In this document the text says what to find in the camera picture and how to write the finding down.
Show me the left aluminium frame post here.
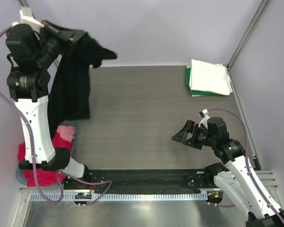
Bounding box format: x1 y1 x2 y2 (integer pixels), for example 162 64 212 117
17 0 30 8

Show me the pink t-shirt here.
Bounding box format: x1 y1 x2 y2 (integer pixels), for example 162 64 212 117
57 125 76 142

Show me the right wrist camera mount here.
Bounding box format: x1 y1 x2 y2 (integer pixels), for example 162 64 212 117
198 109 210 129

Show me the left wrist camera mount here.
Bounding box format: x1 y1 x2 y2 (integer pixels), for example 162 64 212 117
12 7 44 33

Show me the aluminium rail bracket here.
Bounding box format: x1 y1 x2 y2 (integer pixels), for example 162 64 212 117
255 170 279 190

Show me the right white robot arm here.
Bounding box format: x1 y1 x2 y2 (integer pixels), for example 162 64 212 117
171 117 284 227

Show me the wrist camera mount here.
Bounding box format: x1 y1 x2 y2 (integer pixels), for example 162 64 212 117
12 7 44 33
198 109 210 129

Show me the right aluminium frame post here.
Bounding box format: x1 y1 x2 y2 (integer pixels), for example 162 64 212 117
227 0 272 70

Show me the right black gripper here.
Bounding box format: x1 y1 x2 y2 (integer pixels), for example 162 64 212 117
172 119 216 150

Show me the red t-shirt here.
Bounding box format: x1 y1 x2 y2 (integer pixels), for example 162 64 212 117
18 142 71 180

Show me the aluminium frame post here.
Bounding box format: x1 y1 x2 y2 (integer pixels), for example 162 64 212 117
17 0 30 8
227 0 272 70

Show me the folded green t-shirt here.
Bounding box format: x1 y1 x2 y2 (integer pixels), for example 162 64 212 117
185 66 219 97

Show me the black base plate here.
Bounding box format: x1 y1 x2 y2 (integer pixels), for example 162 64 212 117
62 168 228 190

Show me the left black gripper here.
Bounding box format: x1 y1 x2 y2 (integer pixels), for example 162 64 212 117
34 19 84 69

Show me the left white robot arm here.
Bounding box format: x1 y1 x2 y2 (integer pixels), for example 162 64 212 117
5 22 91 189

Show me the blue plastic basket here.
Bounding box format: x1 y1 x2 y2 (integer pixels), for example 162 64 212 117
16 121 79 187

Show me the slotted cable duct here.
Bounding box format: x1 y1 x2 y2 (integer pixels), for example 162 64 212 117
29 192 208 202

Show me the black t-shirt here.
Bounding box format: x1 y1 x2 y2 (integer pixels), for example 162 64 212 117
47 34 117 138

